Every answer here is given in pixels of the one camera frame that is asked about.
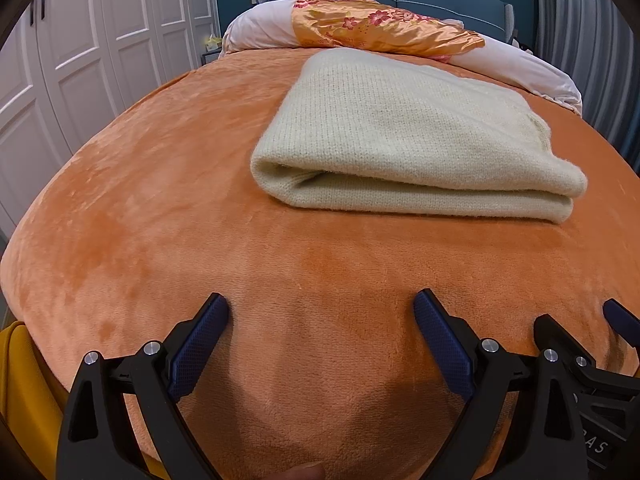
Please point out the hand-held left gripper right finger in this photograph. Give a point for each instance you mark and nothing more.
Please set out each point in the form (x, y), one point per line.
(443, 345)

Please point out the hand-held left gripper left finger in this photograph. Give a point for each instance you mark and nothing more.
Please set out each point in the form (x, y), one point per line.
(198, 345)

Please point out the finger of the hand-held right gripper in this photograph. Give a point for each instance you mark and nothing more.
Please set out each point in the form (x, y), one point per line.
(550, 332)
(622, 317)

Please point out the cream knit sweater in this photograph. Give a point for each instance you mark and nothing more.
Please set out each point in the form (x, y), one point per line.
(400, 130)

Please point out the orange fleece blanket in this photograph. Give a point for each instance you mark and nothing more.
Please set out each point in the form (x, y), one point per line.
(175, 200)

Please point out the yellow cloth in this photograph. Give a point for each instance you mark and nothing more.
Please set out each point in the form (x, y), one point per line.
(25, 390)

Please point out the blue nightstand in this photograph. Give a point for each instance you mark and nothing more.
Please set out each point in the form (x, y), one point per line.
(210, 57)

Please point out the grey curtain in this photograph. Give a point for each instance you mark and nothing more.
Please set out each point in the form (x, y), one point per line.
(585, 25)

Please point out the tissue box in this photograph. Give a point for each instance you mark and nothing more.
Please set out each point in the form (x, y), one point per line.
(213, 42)

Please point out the white panelled wardrobe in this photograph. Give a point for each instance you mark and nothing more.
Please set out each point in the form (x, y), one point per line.
(80, 60)

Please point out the long pale pink pillow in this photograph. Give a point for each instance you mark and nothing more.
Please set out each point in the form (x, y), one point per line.
(260, 27)

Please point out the orange floral satin cloth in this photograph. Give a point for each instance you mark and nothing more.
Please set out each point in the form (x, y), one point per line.
(380, 25)

